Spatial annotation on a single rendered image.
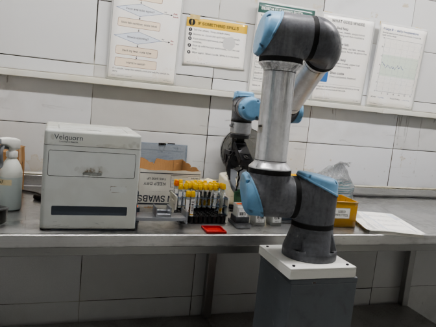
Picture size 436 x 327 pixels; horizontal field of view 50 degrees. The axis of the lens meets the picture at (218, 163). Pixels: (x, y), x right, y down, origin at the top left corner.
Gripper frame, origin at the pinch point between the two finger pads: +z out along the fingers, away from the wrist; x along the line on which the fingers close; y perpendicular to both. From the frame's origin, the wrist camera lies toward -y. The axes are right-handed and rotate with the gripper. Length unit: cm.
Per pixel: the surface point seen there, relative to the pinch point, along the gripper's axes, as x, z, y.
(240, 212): 0.9, 6.1, -8.9
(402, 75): -104, -53, 51
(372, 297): -107, 69, 52
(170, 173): 21.2, -2.3, 14.8
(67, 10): 61, -61, 49
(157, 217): 30.3, 7.1, -12.9
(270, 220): -11.9, 9.4, -6.4
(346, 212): -41.6, 5.4, -8.3
